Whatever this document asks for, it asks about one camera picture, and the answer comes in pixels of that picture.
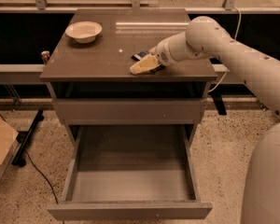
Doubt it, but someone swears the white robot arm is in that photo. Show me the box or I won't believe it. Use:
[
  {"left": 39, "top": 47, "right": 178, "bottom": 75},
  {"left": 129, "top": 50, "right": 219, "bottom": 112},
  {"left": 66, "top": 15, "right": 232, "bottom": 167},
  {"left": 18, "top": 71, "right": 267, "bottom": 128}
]
[{"left": 130, "top": 16, "right": 280, "bottom": 224}]

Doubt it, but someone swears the grey drawer cabinet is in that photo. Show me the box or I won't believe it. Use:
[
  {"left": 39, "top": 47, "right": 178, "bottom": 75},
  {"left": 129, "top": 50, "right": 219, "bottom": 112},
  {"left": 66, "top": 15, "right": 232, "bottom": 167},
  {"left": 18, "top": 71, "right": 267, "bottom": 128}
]
[{"left": 40, "top": 8, "right": 217, "bottom": 139}]

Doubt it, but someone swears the white ceramic bowl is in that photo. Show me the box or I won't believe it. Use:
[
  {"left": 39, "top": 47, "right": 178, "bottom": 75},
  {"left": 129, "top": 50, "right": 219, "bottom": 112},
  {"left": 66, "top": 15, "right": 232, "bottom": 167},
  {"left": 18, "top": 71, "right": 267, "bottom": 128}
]
[{"left": 65, "top": 21, "right": 103, "bottom": 44}]

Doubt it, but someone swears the blue rxbar blueberry wrapper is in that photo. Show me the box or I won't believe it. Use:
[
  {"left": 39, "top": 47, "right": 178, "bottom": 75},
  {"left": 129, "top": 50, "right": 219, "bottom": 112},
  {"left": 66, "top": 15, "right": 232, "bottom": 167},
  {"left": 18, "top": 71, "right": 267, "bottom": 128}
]
[{"left": 133, "top": 50, "right": 164, "bottom": 74}]

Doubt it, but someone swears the black floor cable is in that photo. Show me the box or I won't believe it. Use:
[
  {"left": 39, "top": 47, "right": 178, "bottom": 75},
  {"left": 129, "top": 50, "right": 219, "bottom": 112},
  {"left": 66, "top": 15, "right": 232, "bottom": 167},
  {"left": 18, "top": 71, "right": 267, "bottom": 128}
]
[{"left": 23, "top": 148, "right": 60, "bottom": 205}]

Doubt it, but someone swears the closed grey upper drawer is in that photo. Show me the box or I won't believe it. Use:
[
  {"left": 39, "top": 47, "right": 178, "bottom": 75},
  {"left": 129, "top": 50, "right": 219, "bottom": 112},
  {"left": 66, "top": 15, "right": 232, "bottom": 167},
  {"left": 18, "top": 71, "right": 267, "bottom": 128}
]
[{"left": 52, "top": 99, "right": 206, "bottom": 125}]

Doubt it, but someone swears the black stand leg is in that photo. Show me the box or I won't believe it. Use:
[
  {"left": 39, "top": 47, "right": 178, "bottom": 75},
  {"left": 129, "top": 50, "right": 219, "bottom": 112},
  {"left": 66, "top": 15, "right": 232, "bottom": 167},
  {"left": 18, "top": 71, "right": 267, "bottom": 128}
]
[{"left": 11, "top": 110, "right": 44, "bottom": 167}]

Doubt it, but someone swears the open grey lower drawer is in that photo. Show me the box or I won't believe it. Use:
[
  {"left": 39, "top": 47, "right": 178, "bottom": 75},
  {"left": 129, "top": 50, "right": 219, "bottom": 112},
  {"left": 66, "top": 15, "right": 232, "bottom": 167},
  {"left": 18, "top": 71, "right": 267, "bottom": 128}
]
[{"left": 48, "top": 125, "right": 212, "bottom": 221}]

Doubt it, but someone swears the red soda can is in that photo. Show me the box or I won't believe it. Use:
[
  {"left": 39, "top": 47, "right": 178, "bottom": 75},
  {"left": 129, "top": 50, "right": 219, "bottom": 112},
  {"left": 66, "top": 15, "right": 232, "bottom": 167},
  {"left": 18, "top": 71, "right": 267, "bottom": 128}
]
[{"left": 41, "top": 50, "right": 50, "bottom": 64}]

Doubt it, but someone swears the cardboard box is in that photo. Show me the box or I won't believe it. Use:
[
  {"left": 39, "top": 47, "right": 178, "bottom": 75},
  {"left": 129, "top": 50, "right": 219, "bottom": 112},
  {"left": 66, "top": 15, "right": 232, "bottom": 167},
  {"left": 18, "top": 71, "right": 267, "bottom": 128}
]
[{"left": 0, "top": 117, "right": 18, "bottom": 180}]

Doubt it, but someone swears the white cable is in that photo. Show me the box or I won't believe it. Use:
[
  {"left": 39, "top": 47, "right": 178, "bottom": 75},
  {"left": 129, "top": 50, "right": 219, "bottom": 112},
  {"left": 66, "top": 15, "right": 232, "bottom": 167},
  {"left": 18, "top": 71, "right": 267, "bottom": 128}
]
[{"left": 207, "top": 7, "right": 243, "bottom": 94}]

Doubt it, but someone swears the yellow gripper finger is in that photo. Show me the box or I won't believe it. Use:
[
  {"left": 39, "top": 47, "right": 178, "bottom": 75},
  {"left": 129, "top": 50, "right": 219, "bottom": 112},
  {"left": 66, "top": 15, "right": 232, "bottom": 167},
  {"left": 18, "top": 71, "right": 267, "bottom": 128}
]
[{"left": 130, "top": 54, "right": 160, "bottom": 75}]

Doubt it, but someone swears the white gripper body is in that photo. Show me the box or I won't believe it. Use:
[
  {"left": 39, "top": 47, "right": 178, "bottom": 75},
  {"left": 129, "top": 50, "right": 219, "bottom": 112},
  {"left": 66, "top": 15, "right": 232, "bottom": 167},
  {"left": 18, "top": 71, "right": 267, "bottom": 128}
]
[{"left": 149, "top": 35, "right": 186, "bottom": 66}]

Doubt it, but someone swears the black stand foot right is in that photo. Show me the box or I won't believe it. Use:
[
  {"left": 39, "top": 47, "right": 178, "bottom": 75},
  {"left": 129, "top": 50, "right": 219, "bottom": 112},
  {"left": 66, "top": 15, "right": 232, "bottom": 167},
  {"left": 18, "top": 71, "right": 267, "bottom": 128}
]
[{"left": 211, "top": 91, "right": 227, "bottom": 116}]

